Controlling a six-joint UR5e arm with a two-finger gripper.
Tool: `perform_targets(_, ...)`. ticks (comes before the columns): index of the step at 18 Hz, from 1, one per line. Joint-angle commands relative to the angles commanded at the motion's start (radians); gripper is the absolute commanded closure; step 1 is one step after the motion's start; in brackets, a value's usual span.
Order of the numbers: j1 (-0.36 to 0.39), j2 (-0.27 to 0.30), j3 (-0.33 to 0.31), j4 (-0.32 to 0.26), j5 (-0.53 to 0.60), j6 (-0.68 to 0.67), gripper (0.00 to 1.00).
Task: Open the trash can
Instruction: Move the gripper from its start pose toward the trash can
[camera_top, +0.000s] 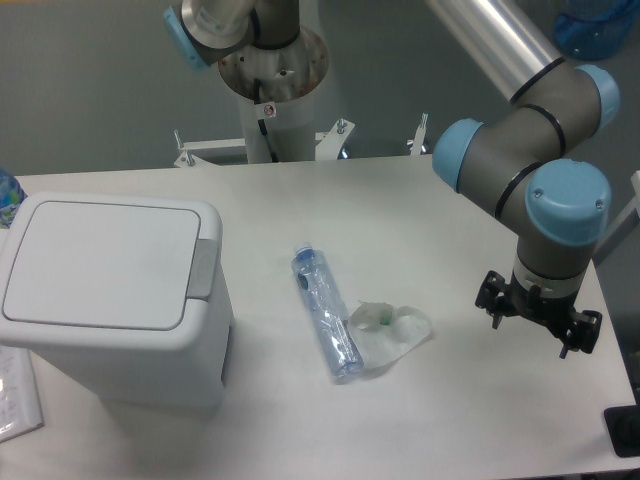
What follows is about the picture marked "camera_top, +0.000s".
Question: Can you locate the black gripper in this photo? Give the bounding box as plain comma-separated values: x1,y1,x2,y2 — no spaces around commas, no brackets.
475,270,602,359

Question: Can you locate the white plastic trash can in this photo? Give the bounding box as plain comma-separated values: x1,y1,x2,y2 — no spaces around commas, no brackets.
1,192,233,408

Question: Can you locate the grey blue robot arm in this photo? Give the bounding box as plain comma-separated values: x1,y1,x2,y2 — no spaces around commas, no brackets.
163,1,620,353

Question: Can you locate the crumpled clear plastic wrapper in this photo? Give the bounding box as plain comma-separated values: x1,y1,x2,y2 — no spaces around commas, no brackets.
347,302,433,373

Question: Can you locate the crushed clear plastic bottle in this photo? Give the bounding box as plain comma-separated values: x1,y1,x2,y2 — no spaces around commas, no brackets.
291,242,364,379

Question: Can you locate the blue water jug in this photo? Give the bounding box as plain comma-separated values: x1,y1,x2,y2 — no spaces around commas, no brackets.
552,1,639,60

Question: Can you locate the white paper notepad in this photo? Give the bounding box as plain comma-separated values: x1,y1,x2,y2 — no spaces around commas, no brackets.
1,346,44,442

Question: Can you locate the white frame at right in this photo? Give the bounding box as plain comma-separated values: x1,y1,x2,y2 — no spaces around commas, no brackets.
593,171,639,267

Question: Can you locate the white pedestal base frame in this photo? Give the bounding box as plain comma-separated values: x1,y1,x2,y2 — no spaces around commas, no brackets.
172,112,430,169

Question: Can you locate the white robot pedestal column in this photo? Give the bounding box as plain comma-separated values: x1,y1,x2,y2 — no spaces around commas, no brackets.
218,27,329,136

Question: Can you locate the black pedestal cable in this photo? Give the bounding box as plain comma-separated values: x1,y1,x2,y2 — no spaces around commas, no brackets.
253,78,280,163

